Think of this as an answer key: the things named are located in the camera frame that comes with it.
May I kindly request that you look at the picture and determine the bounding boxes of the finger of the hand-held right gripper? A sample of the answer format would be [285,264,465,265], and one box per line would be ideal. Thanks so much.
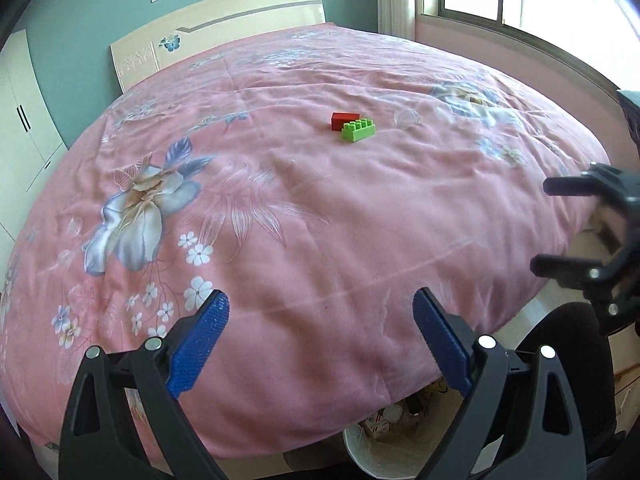
[530,247,640,334]
[543,162,640,249]

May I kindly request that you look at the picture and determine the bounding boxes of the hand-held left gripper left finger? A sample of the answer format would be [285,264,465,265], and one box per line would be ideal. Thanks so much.
[59,288,231,480]

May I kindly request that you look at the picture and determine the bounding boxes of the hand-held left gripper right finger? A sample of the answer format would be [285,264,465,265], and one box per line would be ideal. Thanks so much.
[411,287,588,480]

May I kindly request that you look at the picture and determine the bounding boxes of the white round waste bin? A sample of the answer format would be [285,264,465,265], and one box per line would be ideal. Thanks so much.
[342,387,481,480]

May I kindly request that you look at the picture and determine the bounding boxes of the person's black pants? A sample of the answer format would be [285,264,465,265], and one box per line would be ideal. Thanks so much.
[282,302,621,480]

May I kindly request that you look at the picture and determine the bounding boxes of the dark teal cloth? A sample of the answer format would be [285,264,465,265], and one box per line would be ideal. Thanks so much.
[617,89,640,143]

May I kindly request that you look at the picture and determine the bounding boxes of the clear plastic bin liner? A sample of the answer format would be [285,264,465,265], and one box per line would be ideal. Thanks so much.
[345,380,476,480]

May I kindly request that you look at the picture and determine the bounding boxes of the pink floral blanket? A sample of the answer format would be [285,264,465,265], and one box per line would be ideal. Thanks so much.
[0,22,613,461]

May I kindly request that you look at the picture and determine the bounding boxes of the green toy brick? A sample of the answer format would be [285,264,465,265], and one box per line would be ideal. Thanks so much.
[341,117,377,143]

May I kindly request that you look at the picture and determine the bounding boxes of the red toy brick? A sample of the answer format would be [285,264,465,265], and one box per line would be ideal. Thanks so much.
[331,111,362,132]

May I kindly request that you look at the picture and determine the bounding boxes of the white wardrobe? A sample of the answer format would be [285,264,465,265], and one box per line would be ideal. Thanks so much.
[0,29,68,256]

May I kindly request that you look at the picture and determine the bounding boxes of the cream bed headboard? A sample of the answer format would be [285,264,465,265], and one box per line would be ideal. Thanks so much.
[110,0,328,95]

